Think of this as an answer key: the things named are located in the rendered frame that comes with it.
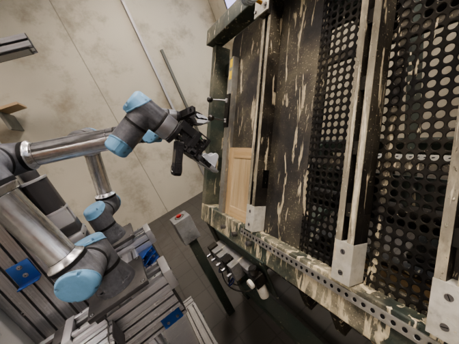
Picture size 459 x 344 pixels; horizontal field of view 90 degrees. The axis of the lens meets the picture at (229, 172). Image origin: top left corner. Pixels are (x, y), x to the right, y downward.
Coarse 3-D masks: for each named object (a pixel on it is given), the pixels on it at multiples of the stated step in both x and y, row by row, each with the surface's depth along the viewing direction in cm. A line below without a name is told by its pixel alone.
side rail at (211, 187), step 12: (216, 48) 156; (216, 60) 157; (228, 60) 161; (216, 72) 157; (216, 84) 158; (216, 96) 159; (216, 108) 160; (216, 120) 161; (216, 132) 162; (216, 144) 163; (204, 168) 166; (216, 168) 165; (204, 180) 165; (216, 180) 166; (204, 192) 165; (216, 192) 167
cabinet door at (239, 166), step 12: (240, 156) 130; (228, 168) 142; (240, 168) 130; (228, 180) 141; (240, 180) 130; (228, 192) 141; (240, 192) 129; (228, 204) 140; (240, 204) 129; (240, 216) 128
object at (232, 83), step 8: (232, 64) 137; (232, 72) 137; (232, 80) 137; (232, 88) 138; (232, 96) 139; (232, 104) 139; (232, 112) 140; (232, 120) 140; (232, 128) 141; (224, 136) 143; (232, 136) 141; (224, 144) 143; (232, 144) 142; (224, 152) 143; (224, 160) 142; (224, 168) 142; (224, 176) 142; (224, 184) 142; (224, 192) 142; (224, 200) 143; (224, 208) 144
